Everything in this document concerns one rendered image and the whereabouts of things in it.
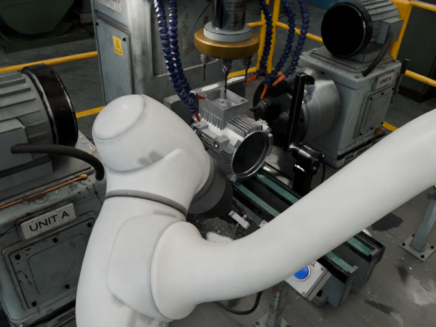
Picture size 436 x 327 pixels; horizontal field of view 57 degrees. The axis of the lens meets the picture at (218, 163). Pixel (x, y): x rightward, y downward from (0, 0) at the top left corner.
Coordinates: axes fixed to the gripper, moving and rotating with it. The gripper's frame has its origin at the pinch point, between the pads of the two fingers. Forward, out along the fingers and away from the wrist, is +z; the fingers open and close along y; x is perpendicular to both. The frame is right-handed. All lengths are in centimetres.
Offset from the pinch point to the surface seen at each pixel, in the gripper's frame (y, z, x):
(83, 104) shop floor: 279, 136, 11
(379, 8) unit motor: 37, 40, -86
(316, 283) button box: -13.5, 8.8, 0.0
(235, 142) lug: 30.6, 18.2, -15.7
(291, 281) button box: -9.7, 8.2, 2.7
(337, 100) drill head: 29, 44, -51
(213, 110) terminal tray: 42.7, 16.2, -19.6
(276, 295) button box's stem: -5.1, 19.2, 7.7
